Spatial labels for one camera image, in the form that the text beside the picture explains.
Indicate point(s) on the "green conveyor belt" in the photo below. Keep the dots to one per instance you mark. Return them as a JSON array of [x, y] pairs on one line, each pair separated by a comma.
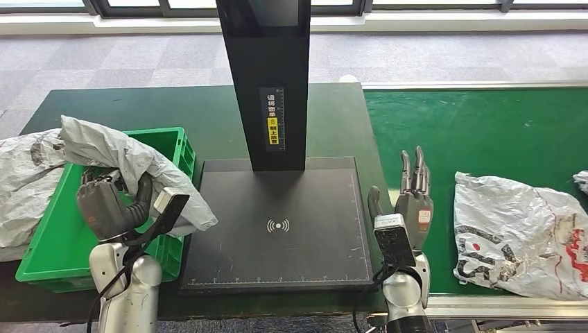
[[482, 133]]

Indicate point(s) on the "white window sill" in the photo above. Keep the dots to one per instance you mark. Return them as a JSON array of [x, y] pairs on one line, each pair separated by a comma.
[[413, 22]]

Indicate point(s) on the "black inbound scanner machine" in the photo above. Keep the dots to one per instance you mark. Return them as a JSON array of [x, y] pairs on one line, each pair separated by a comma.
[[271, 55]]

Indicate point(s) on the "black yellow label sticker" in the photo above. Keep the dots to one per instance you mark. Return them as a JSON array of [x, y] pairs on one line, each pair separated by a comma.
[[273, 131]]

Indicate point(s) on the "aluminium conveyor frame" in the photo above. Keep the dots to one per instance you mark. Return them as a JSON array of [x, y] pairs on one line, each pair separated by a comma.
[[505, 307]]

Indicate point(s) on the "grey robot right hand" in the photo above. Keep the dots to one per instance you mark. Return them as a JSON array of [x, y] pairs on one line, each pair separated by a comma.
[[413, 202]]

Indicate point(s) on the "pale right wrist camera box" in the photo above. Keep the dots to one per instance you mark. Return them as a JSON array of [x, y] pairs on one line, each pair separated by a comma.
[[395, 239]]

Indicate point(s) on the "green plastic crate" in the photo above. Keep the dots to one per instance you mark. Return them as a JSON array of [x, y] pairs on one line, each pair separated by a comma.
[[59, 248]]

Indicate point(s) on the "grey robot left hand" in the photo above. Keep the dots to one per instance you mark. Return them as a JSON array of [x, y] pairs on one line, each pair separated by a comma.
[[103, 207]]

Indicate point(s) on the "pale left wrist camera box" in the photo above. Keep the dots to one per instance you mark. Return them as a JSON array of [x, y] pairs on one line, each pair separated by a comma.
[[171, 207]]

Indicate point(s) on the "black window frame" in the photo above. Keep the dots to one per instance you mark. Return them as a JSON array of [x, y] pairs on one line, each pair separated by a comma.
[[138, 11]]

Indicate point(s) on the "plain grey-white parcel bag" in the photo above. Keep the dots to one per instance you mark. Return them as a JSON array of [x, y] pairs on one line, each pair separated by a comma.
[[119, 151]]

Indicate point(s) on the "white parcel bag red-black print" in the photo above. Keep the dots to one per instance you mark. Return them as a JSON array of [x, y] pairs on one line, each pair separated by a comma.
[[505, 230]]

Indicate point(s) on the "grey parcel bag black print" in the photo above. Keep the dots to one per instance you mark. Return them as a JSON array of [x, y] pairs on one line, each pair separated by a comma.
[[23, 197]]

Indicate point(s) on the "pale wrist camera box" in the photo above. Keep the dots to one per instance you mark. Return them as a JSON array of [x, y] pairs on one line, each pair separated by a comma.
[[171, 207], [395, 239]]

